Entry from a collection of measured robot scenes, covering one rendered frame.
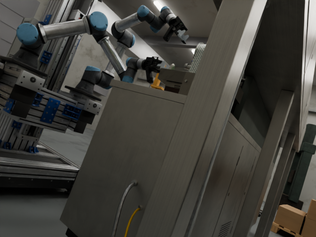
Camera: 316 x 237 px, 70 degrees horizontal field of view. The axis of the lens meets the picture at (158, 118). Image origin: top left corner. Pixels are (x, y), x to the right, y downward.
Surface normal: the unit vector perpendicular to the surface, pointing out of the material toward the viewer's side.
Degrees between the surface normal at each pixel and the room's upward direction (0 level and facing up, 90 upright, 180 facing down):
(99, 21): 85
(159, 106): 90
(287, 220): 90
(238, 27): 90
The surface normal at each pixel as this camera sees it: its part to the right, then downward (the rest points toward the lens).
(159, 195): -0.51, -0.26
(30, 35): 0.19, 0.07
